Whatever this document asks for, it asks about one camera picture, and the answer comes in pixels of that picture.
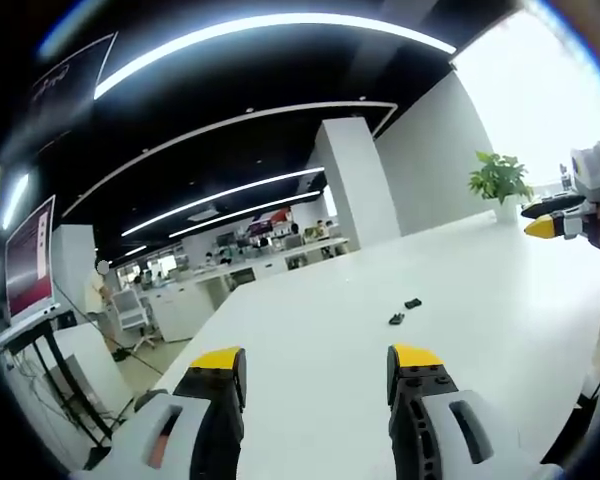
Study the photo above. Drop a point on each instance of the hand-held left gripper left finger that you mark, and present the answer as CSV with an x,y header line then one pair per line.
x,y
180,430

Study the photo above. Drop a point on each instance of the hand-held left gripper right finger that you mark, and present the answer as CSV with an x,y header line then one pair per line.
x,y
450,425

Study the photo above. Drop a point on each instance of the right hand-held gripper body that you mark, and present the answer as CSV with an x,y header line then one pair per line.
x,y
592,175

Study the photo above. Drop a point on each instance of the black plastic buckle part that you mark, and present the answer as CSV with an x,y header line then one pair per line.
x,y
413,303
396,318

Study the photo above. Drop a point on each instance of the green potted plant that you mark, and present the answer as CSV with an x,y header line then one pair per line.
x,y
502,182

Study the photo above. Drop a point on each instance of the white office cabinet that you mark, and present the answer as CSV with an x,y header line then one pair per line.
x,y
180,310

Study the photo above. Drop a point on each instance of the white office chair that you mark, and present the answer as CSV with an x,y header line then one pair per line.
x,y
130,310

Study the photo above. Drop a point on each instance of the black monitor stand cart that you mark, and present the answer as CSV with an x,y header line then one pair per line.
x,y
55,375

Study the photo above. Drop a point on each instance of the row of white office desks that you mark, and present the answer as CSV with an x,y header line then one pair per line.
x,y
280,255

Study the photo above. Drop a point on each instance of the white-framed monitor screen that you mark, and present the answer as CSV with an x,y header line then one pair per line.
x,y
30,260

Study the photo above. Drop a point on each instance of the long curved ceiling light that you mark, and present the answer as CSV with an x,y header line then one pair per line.
x,y
260,35

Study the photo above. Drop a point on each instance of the dark wall board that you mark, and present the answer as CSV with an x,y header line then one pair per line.
x,y
67,85

